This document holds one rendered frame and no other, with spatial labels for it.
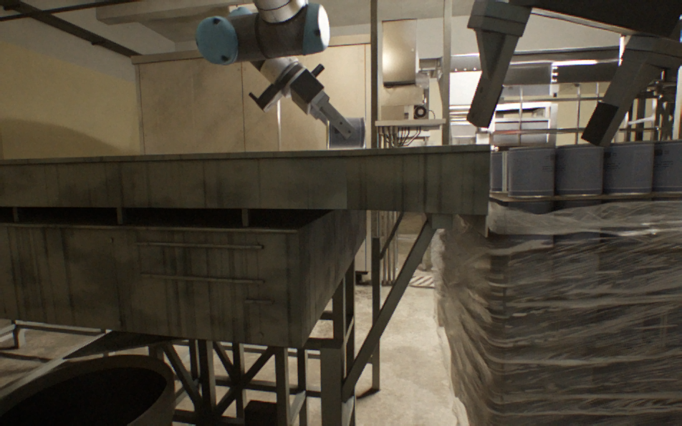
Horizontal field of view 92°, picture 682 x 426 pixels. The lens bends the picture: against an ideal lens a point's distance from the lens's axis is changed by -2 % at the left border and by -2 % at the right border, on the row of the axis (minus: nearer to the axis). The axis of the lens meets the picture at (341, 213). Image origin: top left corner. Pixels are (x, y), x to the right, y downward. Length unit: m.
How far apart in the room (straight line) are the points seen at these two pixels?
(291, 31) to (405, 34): 2.62
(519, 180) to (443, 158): 0.15
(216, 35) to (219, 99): 3.16
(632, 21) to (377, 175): 0.32
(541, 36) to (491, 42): 9.52
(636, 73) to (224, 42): 0.55
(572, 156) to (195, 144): 3.60
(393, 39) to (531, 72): 1.46
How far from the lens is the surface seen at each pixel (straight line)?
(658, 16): 0.41
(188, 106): 3.97
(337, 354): 0.67
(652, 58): 0.43
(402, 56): 3.14
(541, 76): 3.95
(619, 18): 0.39
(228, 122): 3.72
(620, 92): 0.43
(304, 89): 0.70
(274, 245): 0.62
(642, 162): 0.66
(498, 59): 0.35
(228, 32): 0.65
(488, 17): 0.34
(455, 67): 3.81
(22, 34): 8.28
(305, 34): 0.61
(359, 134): 0.72
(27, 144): 7.89
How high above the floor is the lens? 1.13
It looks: 7 degrees down
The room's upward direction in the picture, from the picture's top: 1 degrees counter-clockwise
